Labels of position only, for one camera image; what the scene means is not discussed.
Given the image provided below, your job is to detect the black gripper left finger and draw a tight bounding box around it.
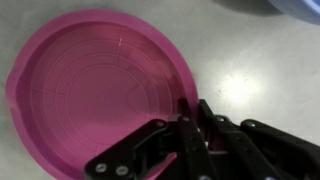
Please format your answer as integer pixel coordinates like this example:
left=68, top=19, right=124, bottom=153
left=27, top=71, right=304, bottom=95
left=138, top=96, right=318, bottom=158
left=84, top=99, right=217, bottom=180

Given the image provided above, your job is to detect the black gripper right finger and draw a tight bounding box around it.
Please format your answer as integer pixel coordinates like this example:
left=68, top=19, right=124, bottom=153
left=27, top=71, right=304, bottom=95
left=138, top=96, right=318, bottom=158
left=199, top=100, right=320, bottom=180

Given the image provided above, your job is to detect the pink plastic bowl lid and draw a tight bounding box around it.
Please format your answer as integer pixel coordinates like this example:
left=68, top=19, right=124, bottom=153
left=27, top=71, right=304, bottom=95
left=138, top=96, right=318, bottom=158
left=5, top=9, right=198, bottom=180

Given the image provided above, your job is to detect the blue plastic bowl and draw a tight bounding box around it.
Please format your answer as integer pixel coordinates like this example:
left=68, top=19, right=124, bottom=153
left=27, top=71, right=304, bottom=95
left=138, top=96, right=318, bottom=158
left=268, top=0, right=320, bottom=25

